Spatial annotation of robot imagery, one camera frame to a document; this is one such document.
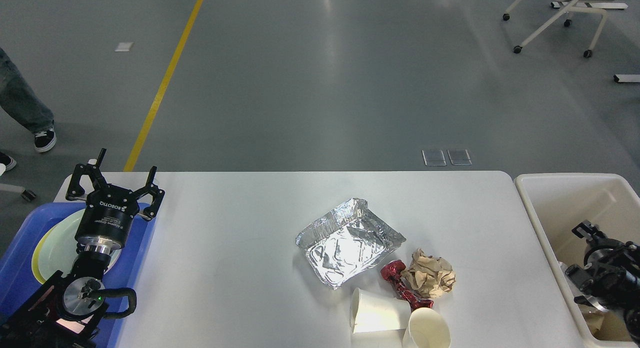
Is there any white chair leg left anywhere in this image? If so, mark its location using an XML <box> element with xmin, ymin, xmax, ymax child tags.
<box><xmin>0</xmin><ymin>183</ymin><xmax>37</xmax><ymax>202</ymax></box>

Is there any mint green plate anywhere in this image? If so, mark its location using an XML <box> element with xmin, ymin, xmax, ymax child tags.
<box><xmin>36</xmin><ymin>209</ymin><xmax>123</xmax><ymax>283</ymax></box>

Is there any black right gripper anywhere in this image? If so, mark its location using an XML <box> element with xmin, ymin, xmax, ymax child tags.
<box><xmin>565</xmin><ymin>220</ymin><xmax>639</xmax><ymax>314</ymax></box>

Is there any upright white paper cup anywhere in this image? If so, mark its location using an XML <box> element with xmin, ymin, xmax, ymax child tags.
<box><xmin>401</xmin><ymin>307</ymin><xmax>451</xmax><ymax>348</ymax></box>

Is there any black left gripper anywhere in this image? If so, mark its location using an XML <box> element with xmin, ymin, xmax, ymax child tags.
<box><xmin>65</xmin><ymin>148</ymin><xmax>165</xmax><ymax>251</ymax></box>

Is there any floor socket cover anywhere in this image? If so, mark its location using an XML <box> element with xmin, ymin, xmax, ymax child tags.
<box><xmin>446</xmin><ymin>149</ymin><xmax>473</xmax><ymax>166</ymax></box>
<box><xmin>422</xmin><ymin>149</ymin><xmax>448</xmax><ymax>167</ymax></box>

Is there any white metal bar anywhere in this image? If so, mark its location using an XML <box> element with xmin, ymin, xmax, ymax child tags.
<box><xmin>613</xmin><ymin>74</ymin><xmax>640</xmax><ymax>84</ymax></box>

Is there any right floor socket cover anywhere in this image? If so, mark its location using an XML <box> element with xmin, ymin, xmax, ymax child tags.
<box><xmin>446</xmin><ymin>149</ymin><xmax>473</xmax><ymax>166</ymax></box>

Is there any red foil wrapper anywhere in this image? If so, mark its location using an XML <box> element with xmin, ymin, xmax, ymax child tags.
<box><xmin>381</xmin><ymin>260</ymin><xmax>434</xmax><ymax>312</ymax></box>

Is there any left floor socket cover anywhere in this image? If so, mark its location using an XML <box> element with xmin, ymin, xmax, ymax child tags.
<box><xmin>422</xmin><ymin>149</ymin><xmax>448</xmax><ymax>167</ymax></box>

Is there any brown paper sheet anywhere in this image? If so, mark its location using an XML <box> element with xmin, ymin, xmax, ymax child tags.
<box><xmin>565</xmin><ymin>277</ymin><xmax>632</xmax><ymax>342</ymax></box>

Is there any beige plastic bin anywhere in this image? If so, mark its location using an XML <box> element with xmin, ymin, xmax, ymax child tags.
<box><xmin>514</xmin><ymin>173</ymin><xmax>640</xmax><ymax>348</ymax></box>

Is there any crumpled brown paper ball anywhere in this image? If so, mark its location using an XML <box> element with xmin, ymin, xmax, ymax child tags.
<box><xmin>400</xmin><ymin>248</ymin><xmax>457</xmax><ymax>299</ymax></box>

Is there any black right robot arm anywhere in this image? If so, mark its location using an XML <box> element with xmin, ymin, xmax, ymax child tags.
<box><xmin>564</xmin><ymin>220</ymin><xmax>640</xmax><ymax>345</ymax></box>

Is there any person's leg and shoe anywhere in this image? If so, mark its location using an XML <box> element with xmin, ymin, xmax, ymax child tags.
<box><xmin>0</xmin><ymin>49</ymin><xmax>57</xmax><ymax>154</ymax></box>

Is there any flat aluminium foil tray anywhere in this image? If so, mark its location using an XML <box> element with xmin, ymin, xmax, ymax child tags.
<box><xmin>295</xmin><ymin>197</ymin><xmax>406</xmax><ymax>290</ymax></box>

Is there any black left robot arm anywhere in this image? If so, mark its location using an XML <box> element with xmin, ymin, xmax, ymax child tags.
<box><xmin>1</xmin><ymin>149</ymin><xmax>165</xmax><ymax>348</ymax></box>

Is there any yellow plate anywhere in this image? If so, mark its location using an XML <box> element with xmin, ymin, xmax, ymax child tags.
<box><xmin>30</xmin><ymin>224</ymin><xmax>61</xmax><ymax>284</ymax></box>

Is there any lying white paper cup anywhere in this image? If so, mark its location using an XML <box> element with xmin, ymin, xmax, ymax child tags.
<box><xmin>350</xmin><ymin>288</ymin><xmax>411</xmax><ymax>334</ymax></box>

